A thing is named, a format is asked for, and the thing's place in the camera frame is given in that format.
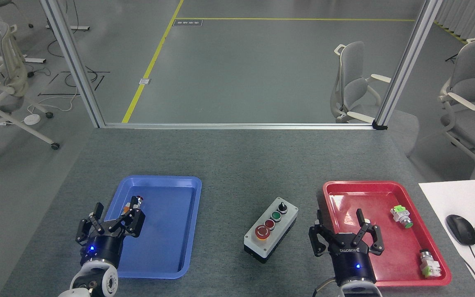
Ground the white floor cable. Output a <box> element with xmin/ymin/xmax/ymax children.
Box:
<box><xmin>27</xmin><ymin>85</ymin><xmax>80</xmax><ymax>115</ymax></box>

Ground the orange push button switch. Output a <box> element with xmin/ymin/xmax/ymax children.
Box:
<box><xmin>123</xmin><ymin>196</ymin><xmax>144</xmax><ymax>213</ymax></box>

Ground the grey four-button control box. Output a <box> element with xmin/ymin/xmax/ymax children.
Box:
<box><xmin>244</xmin><ymin>197</ymin><xmax>299</xmax><ymax>264</ymax></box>

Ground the green push button switch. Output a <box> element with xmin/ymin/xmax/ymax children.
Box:
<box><xmin>419</xmin><ymin>249</ymin><xmax>442</xmax><ymax>278</ymax></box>
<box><xmin>390</xmin><ymin>205</ymin><xmax>414</xmax><ymax>229</ymax></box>

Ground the blue plastic tray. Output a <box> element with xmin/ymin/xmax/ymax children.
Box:
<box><xmin>104</xmin><ymin>175</ymin><xmax>202</xmax><ymax>280</ymax></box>

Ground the black computer mouse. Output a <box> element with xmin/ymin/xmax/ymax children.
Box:
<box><xmin>446</xmin><ymin>214</ymin><xmax>475</xmax><ymax>246</ymax></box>

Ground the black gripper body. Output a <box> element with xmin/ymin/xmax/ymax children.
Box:
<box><xmin>80</xmin><ymin>227</ymin><xmax>126</xmax><ymax>267</ymax></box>
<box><xmin>330</xmin><ymin>234</ymin><xmax>376</xmax><ymax>285</ymax></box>

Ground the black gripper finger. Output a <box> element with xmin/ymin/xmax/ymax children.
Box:
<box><xmin>76</xmin><ymin>202</ymin><xmax>105</xmax><ymax>244</ymax></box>
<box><xmin>308</xmin><ymin>210</ymin><xmax>337</xmax><ymax>257</ymax></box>
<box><xmin>353</xmin><ymin>208</ymin><xmax>386</xmax><ymax>257</ymax></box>
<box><xmin>108</xmin><ymin>205</ymin><xmax>146</xmax><ymax>238</ymax></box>

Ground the pale grey curtain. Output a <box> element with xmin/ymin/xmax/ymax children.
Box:
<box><xmin>433</xmin><ymin>0</ymin><xmax>475</xmax><ymax>40</ymax></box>

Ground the white desk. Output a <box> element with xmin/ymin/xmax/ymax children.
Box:
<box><xmin>418</xmin><ymin>178</ymin><xmax>475</xmax><ymax>297</ymax></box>

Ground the black floor cable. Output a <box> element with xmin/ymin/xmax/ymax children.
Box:
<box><xmin>38</xmin><ymin>69</ymin><xmax>111</xmax><ymax>97</ymax></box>

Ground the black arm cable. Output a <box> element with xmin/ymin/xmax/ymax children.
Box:
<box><xmin>313</xmin><ymin>278</ymin><xmax>338</xmax><ymax>297</ymax></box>

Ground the silver aluminium frame post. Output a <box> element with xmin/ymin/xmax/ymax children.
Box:
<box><xmin>373</xmin><ymin>0</ymin><xmax>444</xmax><ymax>131</ymax></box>
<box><xmin>40</xmin><ymin>0</ymin><xmax>106</xmax><ymax>128</ymax></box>

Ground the silver aluminium frame rail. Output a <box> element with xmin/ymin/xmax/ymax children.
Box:
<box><xmin>99</xmin><ymin>122</ymin><xmax>376</xmax><ymax>130</ymax></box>

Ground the white desk leg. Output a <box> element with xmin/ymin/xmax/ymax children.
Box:
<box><xmin>46</xmin><ymin>0</ymin><xmax>90</xmax><ymax>32</ymax></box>

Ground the red plastic tray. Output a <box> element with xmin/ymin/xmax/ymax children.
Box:
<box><xmin>322</xmin><ymin>180</ymin><xmax>452</xmax><ymax>287</ymax></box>

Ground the beige mesh office chair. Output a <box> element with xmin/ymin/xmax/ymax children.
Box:
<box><xmin>0</xmin><ymin>23</ymin><xmax>61</xmax><ymax>172</ymax></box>

